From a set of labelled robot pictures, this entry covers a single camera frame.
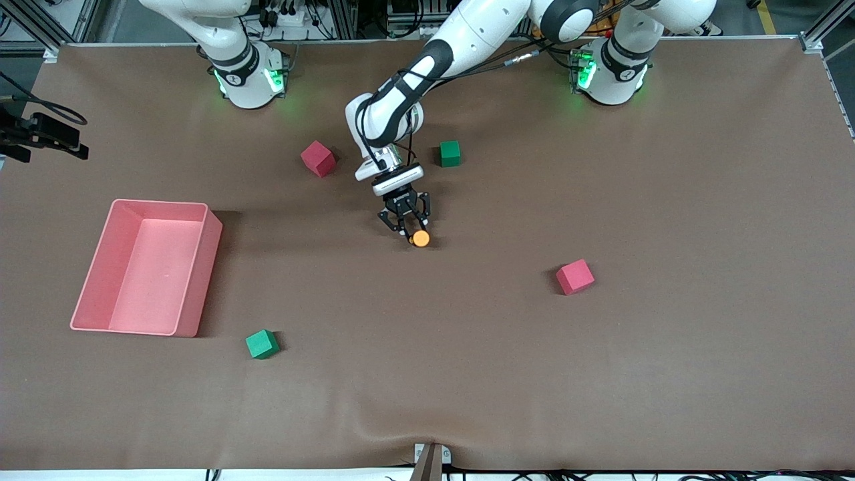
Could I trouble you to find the metal table clamp bracket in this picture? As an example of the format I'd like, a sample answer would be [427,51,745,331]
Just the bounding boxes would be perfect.
[413,442,452,481]

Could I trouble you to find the red cube block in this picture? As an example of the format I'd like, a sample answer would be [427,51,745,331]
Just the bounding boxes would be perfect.
[555,259,596,296]
[300,140,337,178]

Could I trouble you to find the white power strip with plugs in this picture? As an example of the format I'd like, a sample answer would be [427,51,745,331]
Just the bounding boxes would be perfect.
[257,0,335,31]

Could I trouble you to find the aluminium frame post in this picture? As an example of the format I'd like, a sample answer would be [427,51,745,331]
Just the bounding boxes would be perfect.
[331,0,359,39]

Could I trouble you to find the pink plastic bin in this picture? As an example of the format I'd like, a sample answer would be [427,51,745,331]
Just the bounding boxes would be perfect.
[70,199,223,337]

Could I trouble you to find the brown table mat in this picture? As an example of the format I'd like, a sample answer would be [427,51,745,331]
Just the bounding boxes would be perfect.
[0,37,855,472]

